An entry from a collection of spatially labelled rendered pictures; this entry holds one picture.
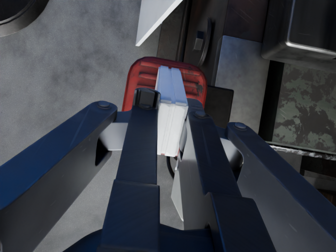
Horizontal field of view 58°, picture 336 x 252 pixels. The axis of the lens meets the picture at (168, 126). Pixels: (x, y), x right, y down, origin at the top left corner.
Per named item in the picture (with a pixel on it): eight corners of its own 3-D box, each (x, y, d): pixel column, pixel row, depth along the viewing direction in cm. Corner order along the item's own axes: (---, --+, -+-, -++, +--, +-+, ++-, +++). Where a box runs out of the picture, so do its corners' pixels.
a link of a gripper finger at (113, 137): (150, 159, 14) (83, 149, 13) (153, 115, 18) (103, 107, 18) (155, 129, 13) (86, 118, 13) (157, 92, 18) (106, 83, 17)
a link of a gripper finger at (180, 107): (173, 102, 14) (189, 105, 14) (169, 66, 21) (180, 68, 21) (162, 156, 16) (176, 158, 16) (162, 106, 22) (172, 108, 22)
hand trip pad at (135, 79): (181, 151, 30) (196, 160, 22) (120, 141, 29) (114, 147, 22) (193, 81, 30) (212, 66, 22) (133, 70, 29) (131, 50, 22)
